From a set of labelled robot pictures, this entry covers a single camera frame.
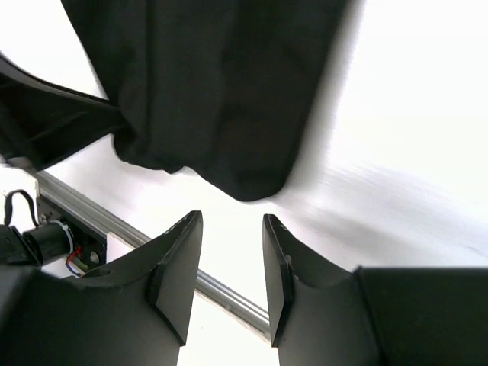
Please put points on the black pleated skirt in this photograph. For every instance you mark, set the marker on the black pleated skirt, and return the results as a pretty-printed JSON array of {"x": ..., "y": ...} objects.
[{"x": 224, "y": 88}]

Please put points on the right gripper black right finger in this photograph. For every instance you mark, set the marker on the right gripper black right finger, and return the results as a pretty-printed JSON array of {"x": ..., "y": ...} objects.
[{"x": 321, "y": 314}]

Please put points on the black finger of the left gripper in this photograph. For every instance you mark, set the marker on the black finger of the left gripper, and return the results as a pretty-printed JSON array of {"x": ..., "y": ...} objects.
[{"x": 42, "y": 124}]

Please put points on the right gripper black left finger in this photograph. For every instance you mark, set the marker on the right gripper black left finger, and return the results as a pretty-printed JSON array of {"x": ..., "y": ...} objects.
[{"x": 134, "y": 310}]

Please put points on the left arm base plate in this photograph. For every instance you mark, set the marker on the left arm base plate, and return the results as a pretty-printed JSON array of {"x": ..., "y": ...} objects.
[{"x": 89, "y": 248}]

